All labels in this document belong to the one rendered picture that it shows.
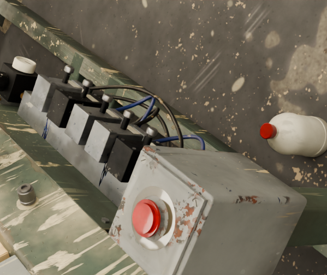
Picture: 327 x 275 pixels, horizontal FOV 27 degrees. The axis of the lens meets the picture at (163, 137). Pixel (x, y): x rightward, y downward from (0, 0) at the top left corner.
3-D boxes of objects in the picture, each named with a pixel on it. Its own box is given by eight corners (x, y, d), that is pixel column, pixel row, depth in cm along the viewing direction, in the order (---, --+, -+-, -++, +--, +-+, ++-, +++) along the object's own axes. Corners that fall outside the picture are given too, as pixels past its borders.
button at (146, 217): (175, 211, 71) (160, 211, 70) (161, 244, 72) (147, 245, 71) (152, 192, 74) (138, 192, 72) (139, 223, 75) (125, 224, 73)
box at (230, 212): (314, 199, 79) (210, 197, 67) (272, 285, 83) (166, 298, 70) (244, 151, 87) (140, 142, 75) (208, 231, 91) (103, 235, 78)
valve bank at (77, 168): (246, 151, 110) (135, 142, 93) (212, 227, 114) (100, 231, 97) (84, 41, 143) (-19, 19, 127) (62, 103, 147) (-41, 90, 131)
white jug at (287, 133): (339, 127, 163) (290, 120, 149) (322, 164, 166) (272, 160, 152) (309, 110, 170) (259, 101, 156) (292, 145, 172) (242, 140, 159)
